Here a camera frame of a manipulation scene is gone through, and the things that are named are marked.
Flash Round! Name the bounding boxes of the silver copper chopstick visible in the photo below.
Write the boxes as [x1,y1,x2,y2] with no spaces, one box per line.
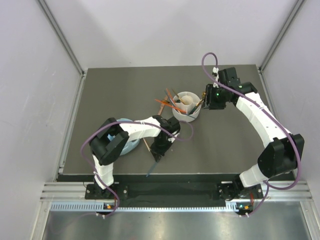
[143,138,151,152]

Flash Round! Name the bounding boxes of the grey slotted cable duct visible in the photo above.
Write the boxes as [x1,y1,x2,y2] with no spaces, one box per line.
[50,201,249,213]

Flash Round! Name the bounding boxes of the dark teal chopstick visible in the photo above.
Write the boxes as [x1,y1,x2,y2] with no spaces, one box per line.
[165,89,199,122]
[146,162,158,177]

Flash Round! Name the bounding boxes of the light blue headphones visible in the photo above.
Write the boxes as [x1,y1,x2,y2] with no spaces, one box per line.
[117,118,140,156]

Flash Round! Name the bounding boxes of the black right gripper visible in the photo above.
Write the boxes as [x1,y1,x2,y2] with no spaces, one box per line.
[202,84,228,110]

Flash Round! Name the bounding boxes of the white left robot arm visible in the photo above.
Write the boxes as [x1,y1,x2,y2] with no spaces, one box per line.
[89,115,181,199]

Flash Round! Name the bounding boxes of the white divided round container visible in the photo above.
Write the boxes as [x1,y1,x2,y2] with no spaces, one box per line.
[172,91,201,123]

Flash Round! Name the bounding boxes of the gold spoon green handle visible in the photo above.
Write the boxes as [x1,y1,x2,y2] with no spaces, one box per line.
[189,92,206,115]

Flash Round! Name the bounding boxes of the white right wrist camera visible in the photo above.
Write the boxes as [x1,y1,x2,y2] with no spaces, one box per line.
[212,66,220,88]

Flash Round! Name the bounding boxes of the orange chopstick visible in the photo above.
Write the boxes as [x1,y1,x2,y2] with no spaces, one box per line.
[165,88,177,107]
[154,99,186,113]

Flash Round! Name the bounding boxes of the aluminium frame rail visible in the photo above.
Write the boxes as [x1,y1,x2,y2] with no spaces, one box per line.
[34,0,87,78]

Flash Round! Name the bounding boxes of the copper utensil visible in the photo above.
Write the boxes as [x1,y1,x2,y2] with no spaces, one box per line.
[157,96,168,115]

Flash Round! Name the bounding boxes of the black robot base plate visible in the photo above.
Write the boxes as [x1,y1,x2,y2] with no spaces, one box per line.
[85,174,263,207]

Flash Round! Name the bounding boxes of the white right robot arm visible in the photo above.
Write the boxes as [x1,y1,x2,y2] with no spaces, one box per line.
[202,67,305,200]

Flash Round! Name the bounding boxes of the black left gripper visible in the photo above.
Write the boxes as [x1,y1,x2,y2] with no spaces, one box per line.
[149,136,174,162]

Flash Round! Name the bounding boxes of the gold fork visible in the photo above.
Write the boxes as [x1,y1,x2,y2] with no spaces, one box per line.
[171,88,185,104]

